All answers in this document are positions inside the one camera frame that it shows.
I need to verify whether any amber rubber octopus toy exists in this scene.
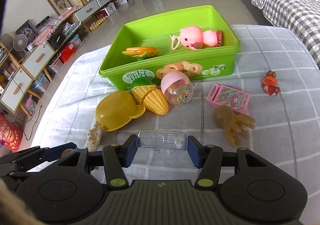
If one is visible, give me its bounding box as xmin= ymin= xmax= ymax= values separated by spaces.
xmin=213 ymin=106 xmax=255 ymax=147

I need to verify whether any clear plastic container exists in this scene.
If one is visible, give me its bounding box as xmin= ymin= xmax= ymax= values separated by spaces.
xmin=136 ymin=130 xmax=188 ymax=151

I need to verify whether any yellow plastic toy bowl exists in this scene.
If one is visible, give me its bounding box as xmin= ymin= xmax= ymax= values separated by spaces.
xmin=95 ymin=90 xmax=146 ymax=132

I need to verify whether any pink card box toy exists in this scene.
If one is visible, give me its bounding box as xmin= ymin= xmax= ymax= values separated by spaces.
xmin=207 ymin=84 xmax=251 ymax=114

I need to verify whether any orange small figurine toy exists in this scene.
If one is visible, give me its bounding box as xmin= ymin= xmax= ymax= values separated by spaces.
xmin=261 ymin=70 xmax=280 ymax=96

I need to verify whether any orange yellow toy slice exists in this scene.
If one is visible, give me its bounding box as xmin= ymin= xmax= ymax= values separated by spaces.
xmin=122 ymin=46 xmax=160 ymax=61

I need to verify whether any pink pig toy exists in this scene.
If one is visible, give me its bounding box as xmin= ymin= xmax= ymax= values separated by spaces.
xmin=170 ymin=26 xmax=223 ymax=50

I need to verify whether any red round toy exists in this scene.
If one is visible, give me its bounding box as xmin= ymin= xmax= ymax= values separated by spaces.
xmin=0 ymin=113 xmax=23 ymax=152

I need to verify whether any beige knitted small item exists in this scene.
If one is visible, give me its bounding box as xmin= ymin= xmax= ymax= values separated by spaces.
xmin=87 ymin=119 xmax=103 ymax=152

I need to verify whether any toy corn tip half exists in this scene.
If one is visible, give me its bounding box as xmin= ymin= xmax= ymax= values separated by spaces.
xmin=143 ymin=89 xmax=169 ymax=115

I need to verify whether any toy corn green half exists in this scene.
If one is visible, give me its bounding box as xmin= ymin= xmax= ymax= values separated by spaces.
xmin=131 ymin=77 xmax=157 ymax=105

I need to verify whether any pink clear capsule ball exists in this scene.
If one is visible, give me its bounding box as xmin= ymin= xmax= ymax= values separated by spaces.
xmin=161 ymin=71 xmax=194 ymax=106

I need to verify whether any grey checked table cloth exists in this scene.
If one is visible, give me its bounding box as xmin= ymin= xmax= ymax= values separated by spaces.
xmin=32 ymin=25 xmax=319 ymax=224

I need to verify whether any white wooden tv cabinet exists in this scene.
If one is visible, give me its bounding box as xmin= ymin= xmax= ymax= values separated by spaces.
xmin=1 ymin=0 xmax=111 ymax=115

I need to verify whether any small white desk fan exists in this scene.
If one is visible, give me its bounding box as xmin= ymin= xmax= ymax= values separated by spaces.
xmin=13 ymin=34 xmax=28 ymax=52

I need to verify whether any green plastic storage bin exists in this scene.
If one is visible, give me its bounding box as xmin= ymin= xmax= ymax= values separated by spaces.
xmin=99 ymin=5 xmax=241 ymax=90

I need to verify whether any framed cartoon picture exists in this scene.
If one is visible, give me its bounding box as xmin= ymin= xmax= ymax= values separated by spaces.
xmin=47 ymin=0 xmax=73 ymax=15

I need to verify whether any grey plaid blanket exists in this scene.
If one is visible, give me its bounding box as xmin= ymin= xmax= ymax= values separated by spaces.
xmin=241 ymin=0 xmax=319 ymax=64

